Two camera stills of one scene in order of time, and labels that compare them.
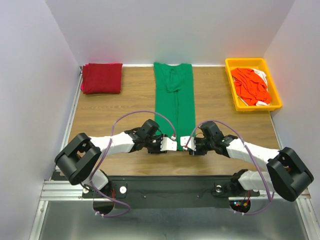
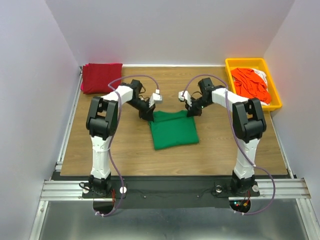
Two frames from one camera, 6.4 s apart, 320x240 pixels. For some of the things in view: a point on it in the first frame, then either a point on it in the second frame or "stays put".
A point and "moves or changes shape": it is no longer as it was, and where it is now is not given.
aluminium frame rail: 66,190 stays put
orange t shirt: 250,86 stays put
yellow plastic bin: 259,63 stays put
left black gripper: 155,150 -> 147,112
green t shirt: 174,98 moves or changes shape
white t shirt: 262,75 stays put
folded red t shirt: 102,78 stays put
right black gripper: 198,150 -> 192,110
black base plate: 169,192 stays put
